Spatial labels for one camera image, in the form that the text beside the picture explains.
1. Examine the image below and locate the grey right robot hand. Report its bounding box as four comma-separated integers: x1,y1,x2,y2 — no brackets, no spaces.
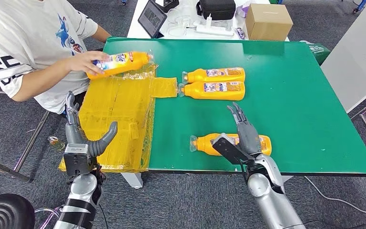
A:
226,102,263,156

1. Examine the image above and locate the green bag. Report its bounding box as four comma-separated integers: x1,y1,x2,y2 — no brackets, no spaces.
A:
300,40,331,65

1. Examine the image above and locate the blue metal rack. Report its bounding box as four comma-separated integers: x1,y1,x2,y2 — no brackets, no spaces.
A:
352,0,366,13

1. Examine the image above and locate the white table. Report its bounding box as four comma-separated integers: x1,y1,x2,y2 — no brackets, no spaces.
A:
126,0,290,42

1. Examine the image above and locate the white cabinet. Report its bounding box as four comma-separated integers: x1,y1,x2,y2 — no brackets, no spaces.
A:
321,1,366,114

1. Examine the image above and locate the person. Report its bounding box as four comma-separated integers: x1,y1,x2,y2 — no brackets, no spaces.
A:
0,0,112,115

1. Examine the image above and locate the white floor cable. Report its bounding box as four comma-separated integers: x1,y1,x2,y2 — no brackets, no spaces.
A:
303,176,366,215

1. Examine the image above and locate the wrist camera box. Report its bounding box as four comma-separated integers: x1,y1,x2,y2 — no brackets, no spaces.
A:
63,144,91,177
211,133,250,166

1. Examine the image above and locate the black device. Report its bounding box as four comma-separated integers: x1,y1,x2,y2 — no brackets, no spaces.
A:
155,0,181,12

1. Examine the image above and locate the small clear bottle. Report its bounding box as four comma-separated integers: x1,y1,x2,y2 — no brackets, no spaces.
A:
47,135,66,152

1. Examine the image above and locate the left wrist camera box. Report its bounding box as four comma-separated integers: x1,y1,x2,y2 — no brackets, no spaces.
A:
63,144,91,177

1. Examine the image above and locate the purple plastic packet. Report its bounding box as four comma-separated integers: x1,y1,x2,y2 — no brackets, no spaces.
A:
236,3,251,18

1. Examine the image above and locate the white power strip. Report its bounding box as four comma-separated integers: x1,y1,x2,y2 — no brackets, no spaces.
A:
196,24,235,37

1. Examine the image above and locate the brown cardboard box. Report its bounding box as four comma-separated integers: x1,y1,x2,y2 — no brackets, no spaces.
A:
245,3,294,42

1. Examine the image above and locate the yellow taped cardboard sheet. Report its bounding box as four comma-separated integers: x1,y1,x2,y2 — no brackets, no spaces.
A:
58,63,178,174

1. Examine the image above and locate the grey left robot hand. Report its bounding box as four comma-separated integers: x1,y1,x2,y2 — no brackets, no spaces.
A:
64,91,118,158

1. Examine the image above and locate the black carry case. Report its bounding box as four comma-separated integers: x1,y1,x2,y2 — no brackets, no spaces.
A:
196,0,237,21

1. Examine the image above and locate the black round stool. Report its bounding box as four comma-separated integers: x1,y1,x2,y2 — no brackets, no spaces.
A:
0,193,64,229

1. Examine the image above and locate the person's right hand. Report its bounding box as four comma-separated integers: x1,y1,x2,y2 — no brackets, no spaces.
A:
66,50,111,76

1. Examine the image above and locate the orange detergent bottle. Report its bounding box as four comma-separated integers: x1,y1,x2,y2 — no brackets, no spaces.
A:
178,81,246,102
86,51,154,81
182,67,246,84
189,133,272,157

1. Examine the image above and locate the black tablet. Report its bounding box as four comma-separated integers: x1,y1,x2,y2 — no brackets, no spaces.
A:
138,0,168,39

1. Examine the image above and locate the white cable coil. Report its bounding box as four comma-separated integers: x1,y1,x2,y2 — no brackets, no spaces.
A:
167,8,197,38

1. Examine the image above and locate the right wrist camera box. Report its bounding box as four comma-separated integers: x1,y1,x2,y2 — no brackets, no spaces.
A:
211,133,250,166

